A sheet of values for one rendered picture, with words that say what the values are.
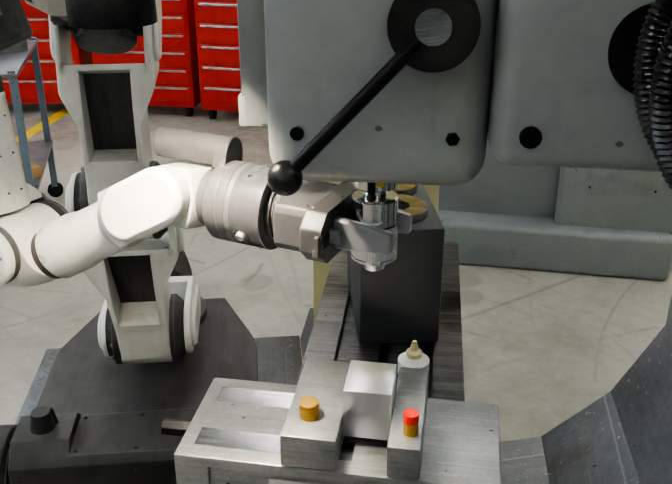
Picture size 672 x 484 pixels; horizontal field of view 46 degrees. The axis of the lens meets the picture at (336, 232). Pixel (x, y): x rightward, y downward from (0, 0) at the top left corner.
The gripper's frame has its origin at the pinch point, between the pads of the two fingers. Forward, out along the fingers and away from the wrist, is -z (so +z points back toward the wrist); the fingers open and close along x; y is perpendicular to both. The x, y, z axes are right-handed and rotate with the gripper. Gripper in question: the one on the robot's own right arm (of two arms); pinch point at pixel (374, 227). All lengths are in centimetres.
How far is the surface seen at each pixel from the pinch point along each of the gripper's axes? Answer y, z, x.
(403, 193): 12.1, 10.7, 39.5
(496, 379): 124, 16, 161
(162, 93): 110, 310, 382
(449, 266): 32, 7, 57
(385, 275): 20.0, 8.5, 27.2
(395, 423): 20.4, -4.6, -3.5
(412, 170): -9.9, -6.5, -8.3
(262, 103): -12.9, 9.7, -5.1
